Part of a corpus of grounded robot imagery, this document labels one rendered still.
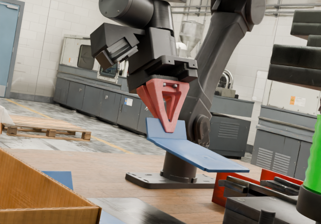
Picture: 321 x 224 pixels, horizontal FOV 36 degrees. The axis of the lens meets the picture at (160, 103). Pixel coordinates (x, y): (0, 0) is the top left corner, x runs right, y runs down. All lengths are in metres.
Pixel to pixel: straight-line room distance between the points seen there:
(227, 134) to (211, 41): 6.81
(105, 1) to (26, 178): 0.30
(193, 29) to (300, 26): 8.50
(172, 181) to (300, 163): 5.33
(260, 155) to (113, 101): 3.88
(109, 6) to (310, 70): 0.34
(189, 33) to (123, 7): 8.32
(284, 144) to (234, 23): 5.42
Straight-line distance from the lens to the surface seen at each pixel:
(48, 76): 12.09
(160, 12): 0.77
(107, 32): 0.70
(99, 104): 10.07
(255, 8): 0.98
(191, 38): 9.02
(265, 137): 6.55
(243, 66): 9.80
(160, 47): 0.73
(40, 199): 0.52
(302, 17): 0.54
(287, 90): 6.43
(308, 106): 6.20
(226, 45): 0.95
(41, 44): 11.97
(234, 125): 7.80
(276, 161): 6.41
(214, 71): 0.92
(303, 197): 0.24
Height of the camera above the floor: 1.09
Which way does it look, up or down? 3 degrees down
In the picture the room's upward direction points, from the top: 10 degrees clockwise
